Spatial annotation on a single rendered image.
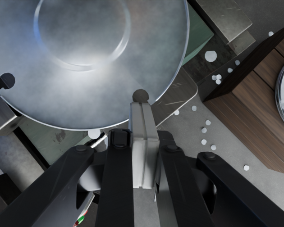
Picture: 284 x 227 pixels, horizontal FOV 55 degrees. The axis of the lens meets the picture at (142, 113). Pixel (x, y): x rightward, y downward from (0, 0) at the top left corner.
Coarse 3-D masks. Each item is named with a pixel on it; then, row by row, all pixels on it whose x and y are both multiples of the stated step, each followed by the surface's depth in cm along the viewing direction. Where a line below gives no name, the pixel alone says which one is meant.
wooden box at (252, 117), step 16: (256, 48) 115; (272, 48) 85; (240, 64) 113; (256, 64) 84; (272, 64) 82; (224, 80) 113; (240, 80) 84; (256, 80) 82; (272, 80) 82; (208, 96) 113; (224, 96) 89; (240, 96) 81; (256, 96) 82; (272, 96) 82; (224, 112) 102; (240, 112) 89; (256, 112) 81; (272, 112) 81; (240, 128) 102; (256, 128) 89; (272, 128) 81; (256, 144) 102; (272, 144) 88; (272, 160) 102
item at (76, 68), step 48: (0, 0) 37; (48, 0) 36; (96, 0) 37; (144, 0) 38; (0, 48) 37; (48, 48) 36; (96, 48) 36; (144, 48) 37; (0, 96) 36; (48, 96) 36; (96, 96) 37
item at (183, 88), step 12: (180, 72) 37; (180, 84) 37; (192, 84) 37; (132, 96) 37; (144, 96) 37; (168, 96) 37; (180, 96) 37; (192, 96) 37; (156, 108) 37; (168, 108) 37; (156, 120) 37
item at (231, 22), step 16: (192, 0) 53; (208, 0) 52; (224, 0) 52; (208, 16) 52; (224, 16) 52; (240, 16) 52; (224, 32) 52; (240, 32) 52; (208, 48) 63; (224, 48) 57; (240, 48) 54; (192, 64) 80; (208, 64) 70
